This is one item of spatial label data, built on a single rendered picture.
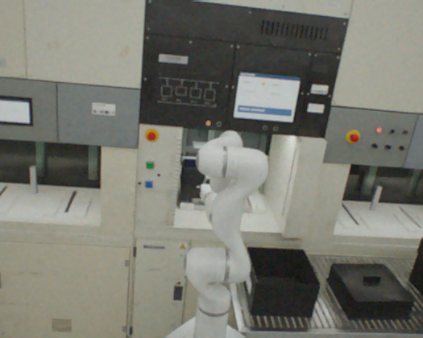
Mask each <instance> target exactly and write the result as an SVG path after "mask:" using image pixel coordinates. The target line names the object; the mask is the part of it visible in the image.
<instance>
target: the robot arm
mask: <svg viewBox="0 0 423 338"><path fill-rule="evenodd" d="M196 164H197V168H198V170H199V171H200V172H201V173H202V174H204V175H207V176H209V177H210V180H209V184H206V179H205V182H203V184H201V185H198V186H196V189H197V190H198V191H200V192H201V198H202V200H203V204H205V214H206V218H207V221H208V222H209V223H210V224H211V226H212V230H213V231H214V234H215V235H216V236H217V238H218V239H219V240H220V241H222V242H223V243H224V244H226V245H227V246H228V247H229V248H228V249H223V248H211V247H197V248H193V249H191V250H190V251H189V252H188V253H186V255H185V257H184V262H183V266H184V272H185V275H186V277H187V279H188V280H189V281H190V282H191V284H192V285H193V286H194V287H195V289H196V290H197V292H198V301H197V313H196V320H195V327H194V328H190V329H189V330H188V331H187V332H186V335H185V338H230V335H229V333H228V332H227V331H226V329H227V325H228V319H229V310H230V291H229V290H228V289H227V288H226V287H224V286H223V285H221V284H220V283H219V282H224V283H240V282H244V281H246V280H247V279H248V277H249V276H250V274H251V259H250V257H249V254H248V252H247V250H246V248H245V246H244V244H243V240H242V236H241V230H240V225H241V219H242V215H243V213H244V209H245V207H246V199H247V198H248V196H249V195H250V194H252V193H253V192H254V191H255V190H256V189H257V188H258V187H259V186H260V185H261V184H262V183H263V182H264V181H265V179H266V178H267V175H268V172H269V162H268V159H267V157H266V156H265V154H264V153H262V152H261V151H259V150H255V149H250V148H243V142H242V139H241V138H240V136H239V135H238V134H236V133H235V132H233V131H227V132H225V133H224V134H221V135H220V137H219V138H215V139H212V140H210V141H208V142H207V143H206V144H205V145H204V146H203V147H202V148H201V149H200V150H199V151H198V153H197V157H196ZM234 179H236V180H235V182H234Z"/></svg>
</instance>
